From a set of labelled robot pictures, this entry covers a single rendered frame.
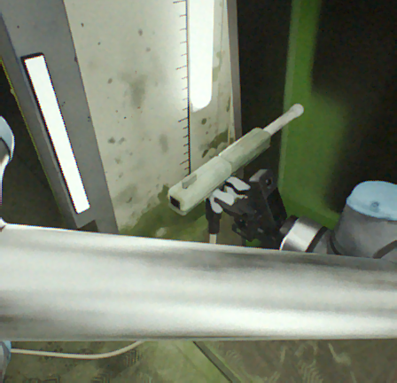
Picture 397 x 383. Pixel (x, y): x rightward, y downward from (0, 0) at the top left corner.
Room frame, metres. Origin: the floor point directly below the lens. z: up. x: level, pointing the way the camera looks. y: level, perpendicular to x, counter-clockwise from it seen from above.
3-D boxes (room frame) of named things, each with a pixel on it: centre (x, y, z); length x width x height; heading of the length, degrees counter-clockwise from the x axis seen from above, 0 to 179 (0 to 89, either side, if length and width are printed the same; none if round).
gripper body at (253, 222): (0.45, -0.14, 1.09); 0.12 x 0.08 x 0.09; 48
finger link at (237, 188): (0.54, -0.08, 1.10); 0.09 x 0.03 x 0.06; 40
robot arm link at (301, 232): (0.40, -0.20, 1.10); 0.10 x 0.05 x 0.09; 138
